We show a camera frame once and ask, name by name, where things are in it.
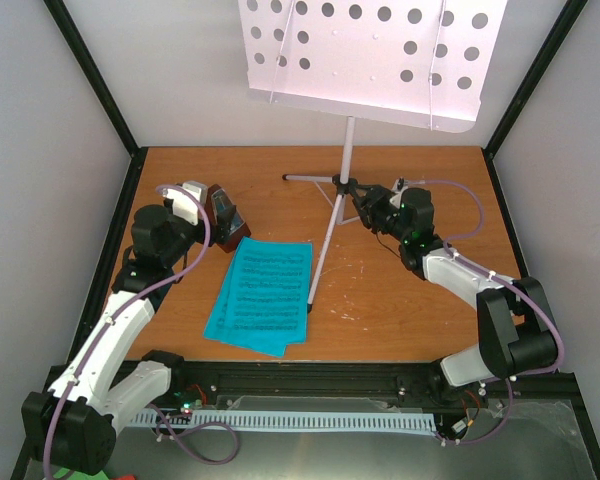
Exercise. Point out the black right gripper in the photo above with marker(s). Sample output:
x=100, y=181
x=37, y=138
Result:
x=370, y=202

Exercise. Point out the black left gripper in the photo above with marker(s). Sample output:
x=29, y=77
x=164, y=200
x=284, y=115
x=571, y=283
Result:
x=223, y=225

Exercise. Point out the brown wooden metronome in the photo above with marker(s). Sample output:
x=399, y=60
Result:
x=235, y=239

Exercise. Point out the clear acrylic metronome cover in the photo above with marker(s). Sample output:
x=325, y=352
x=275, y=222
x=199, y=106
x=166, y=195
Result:
x=226, y=209

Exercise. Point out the blue sheet music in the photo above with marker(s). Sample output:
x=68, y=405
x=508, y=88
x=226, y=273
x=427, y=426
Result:
x=269, y=288
x=218, y=329

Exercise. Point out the white tripod music stand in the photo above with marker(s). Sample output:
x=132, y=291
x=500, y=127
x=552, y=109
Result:
x=420, y=64

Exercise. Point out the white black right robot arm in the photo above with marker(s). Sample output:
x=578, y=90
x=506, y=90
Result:
x=516, y=330

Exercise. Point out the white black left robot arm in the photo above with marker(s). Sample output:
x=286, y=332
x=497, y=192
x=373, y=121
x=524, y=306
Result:
x=74, y=423

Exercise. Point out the green paper sheet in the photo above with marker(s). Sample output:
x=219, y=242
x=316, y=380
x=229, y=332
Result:
x=76, y=475

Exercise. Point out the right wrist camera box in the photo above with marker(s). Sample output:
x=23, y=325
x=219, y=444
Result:
x=400, y=185

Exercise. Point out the black front mounting rail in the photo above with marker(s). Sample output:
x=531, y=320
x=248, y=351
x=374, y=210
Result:
x=396, y=383

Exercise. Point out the light blue slotted cable duct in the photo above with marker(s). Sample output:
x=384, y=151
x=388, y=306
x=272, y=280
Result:
x=306, y=422

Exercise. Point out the black aluminium frame post left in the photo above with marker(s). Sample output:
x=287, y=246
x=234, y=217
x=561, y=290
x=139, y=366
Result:
x=74, y=40

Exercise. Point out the black aluminium frame post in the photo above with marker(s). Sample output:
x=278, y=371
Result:
x=74, y=40
x=552, y=43

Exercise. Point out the black aluminium frame post right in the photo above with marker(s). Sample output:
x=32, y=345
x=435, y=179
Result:
x=552, y=43

